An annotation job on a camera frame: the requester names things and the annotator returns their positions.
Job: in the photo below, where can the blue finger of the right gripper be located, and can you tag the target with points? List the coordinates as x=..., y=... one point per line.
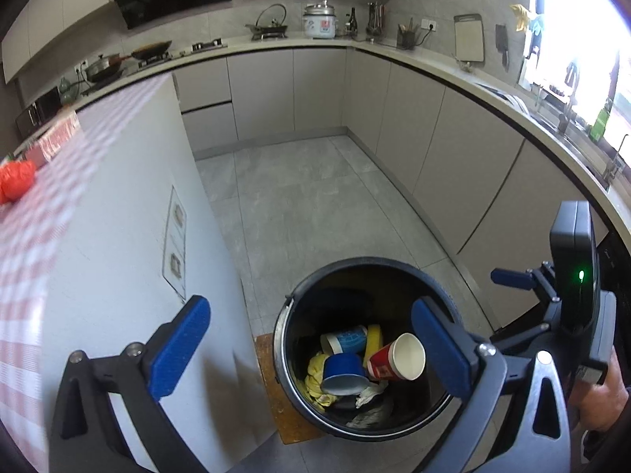
x=541, y=281

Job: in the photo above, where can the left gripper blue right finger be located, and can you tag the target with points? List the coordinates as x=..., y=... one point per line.
x=449, y=348

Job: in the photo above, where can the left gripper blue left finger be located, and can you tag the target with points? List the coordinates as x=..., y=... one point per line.
x=172, y=346

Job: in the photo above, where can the red paper cup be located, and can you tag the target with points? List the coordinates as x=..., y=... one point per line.
x=403, y=359

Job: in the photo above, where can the yellow green sponge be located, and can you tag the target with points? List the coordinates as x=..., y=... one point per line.
x=374, y=342

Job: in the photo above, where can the white tissue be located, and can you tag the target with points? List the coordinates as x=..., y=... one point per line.
x=369, y=393

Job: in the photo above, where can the blue white paper cup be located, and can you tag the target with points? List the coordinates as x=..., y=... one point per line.
x=348, y=342

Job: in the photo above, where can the blue plastic bowl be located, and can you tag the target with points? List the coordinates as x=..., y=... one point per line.
x=344, y=375

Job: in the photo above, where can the yellow rubber glove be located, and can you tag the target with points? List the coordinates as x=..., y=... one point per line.
x=314, y=379

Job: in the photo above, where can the red plastic bag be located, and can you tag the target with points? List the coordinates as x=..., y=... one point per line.
x=17, y=177

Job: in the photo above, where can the red white milk carton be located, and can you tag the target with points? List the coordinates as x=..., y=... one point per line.
x=49, y=144

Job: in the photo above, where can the black trash bin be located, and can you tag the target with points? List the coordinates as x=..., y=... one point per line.
x=341, y=297

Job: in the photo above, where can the kitchen cleaver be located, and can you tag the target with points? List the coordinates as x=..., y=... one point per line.
x=501, y=44

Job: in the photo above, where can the person right hand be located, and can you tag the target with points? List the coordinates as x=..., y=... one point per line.
x=601, y=405

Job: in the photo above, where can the wooden stool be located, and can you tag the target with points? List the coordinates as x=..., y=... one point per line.
x=291, y=426

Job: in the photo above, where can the green dish soap bottle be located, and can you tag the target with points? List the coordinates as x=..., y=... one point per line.
x=597, y=131

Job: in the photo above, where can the pink checkered tablecloth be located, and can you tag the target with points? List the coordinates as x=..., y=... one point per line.
x=31, y=234

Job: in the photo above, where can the sink faucet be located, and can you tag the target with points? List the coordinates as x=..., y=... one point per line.
x=561, y=98

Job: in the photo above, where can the white cutting board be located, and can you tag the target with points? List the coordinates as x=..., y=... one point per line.
x=469, y=38

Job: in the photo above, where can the hanging yellow gloves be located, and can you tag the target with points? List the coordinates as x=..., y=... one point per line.
x=526, y=19

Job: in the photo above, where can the utensil holder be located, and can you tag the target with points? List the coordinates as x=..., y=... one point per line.
x=407, y=35

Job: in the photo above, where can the black microwave oven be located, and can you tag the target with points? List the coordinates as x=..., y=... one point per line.
x=40, y=112

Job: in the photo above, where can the green ceramic vase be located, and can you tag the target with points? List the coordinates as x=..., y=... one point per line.
x=68, y=91

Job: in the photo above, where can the black pot with lid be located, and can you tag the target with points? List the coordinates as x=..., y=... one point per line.
x=104, y=67

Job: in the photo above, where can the frying wok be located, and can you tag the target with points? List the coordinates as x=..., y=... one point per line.
x=148, y=52

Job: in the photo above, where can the gas stove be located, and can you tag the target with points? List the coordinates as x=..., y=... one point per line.
x=195, y=48

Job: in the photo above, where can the dark glass bottle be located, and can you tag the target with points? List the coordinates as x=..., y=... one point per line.
x=351, y=26

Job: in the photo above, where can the white rice cooker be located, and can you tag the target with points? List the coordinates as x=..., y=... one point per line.
x=319, y=21

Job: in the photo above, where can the kettle on burner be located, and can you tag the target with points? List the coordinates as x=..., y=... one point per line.
x=270, y=24

